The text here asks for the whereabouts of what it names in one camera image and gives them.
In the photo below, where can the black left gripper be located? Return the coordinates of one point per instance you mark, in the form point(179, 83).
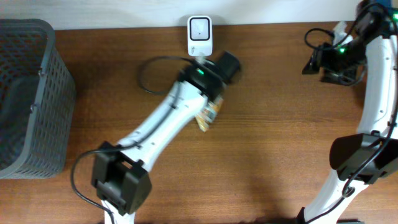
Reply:
point(210, 104)

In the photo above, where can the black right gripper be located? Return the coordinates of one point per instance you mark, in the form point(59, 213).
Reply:
point(315, 62)

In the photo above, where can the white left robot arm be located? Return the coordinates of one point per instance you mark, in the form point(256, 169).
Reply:
point(120, 173)

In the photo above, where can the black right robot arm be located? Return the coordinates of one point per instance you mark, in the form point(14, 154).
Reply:
point(366, 52)

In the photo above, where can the white barcode scanner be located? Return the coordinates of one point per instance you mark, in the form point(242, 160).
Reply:
point(200, 36)

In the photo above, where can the grey plastic basket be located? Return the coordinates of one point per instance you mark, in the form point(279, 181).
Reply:
point(37, 101)

